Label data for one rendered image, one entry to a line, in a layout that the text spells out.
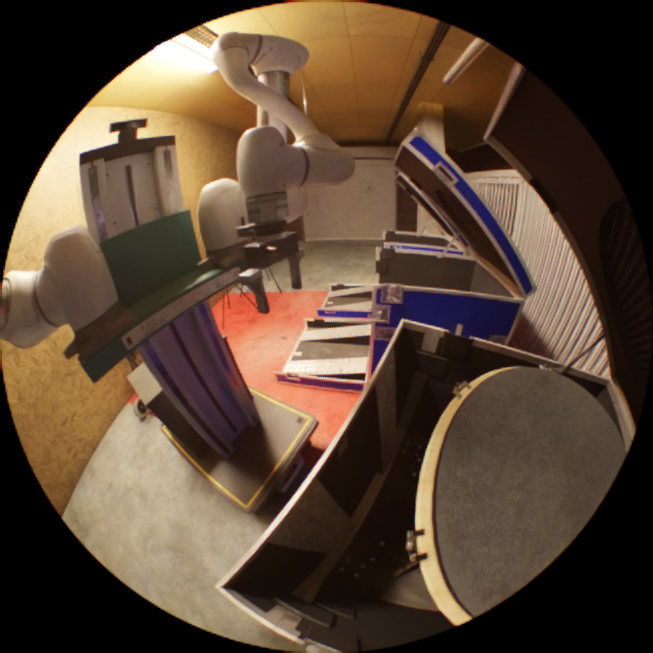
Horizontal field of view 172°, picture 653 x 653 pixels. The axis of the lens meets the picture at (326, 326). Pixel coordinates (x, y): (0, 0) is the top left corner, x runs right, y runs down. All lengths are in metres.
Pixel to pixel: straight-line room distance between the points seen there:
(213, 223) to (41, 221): 2.10
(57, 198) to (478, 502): 3.02
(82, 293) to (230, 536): 1.44
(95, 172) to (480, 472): 1.21
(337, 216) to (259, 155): 6.73
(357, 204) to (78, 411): 7.49
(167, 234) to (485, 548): 1.10
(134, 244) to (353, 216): 6.71
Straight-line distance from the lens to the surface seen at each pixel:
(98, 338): 0.56
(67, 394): 2.55
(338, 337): 2.20
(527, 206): 3.13
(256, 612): 0.55
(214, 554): 1.64
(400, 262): 2.08
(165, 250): 0.75
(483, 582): 0.55
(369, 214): 7.09
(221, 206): 0.69
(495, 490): 0.56
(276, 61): 0.86
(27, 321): 0.63
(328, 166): 0.51
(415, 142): 1.16
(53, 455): 2.71
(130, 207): 0.82
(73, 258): 0.55
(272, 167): 0.44
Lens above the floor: 1.44
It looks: 34 degrees down
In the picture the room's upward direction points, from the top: 5 degrees counter-clockwise
